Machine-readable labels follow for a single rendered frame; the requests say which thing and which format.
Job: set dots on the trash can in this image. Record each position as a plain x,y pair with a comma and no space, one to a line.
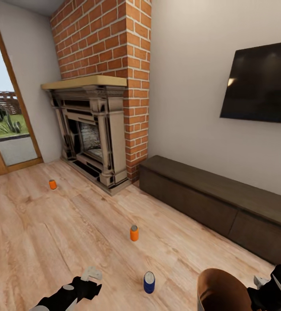
218,290

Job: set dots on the can of soda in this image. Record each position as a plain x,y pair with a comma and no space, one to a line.
134,233
149,282
52,184

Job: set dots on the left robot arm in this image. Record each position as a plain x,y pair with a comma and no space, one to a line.
69,295

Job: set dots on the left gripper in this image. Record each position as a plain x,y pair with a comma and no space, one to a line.
90,289

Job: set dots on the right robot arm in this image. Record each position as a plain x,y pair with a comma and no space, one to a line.
267,296

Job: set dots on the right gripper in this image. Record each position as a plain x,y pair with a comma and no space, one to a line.
262,299

